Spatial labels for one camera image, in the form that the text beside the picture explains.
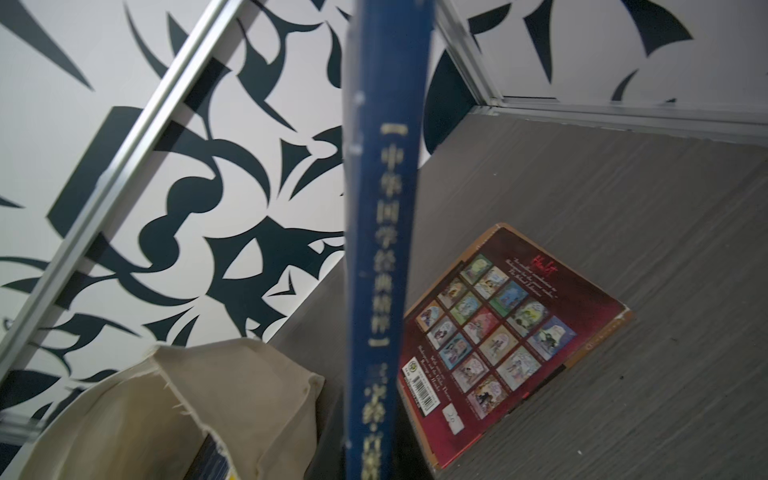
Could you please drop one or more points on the blue classics book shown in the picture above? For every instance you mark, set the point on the blue classics book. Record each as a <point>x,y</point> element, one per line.
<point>384,77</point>

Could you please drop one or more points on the cream canvas tote bag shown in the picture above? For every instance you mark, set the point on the cream canvas tote bag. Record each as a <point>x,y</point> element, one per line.
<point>149,421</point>

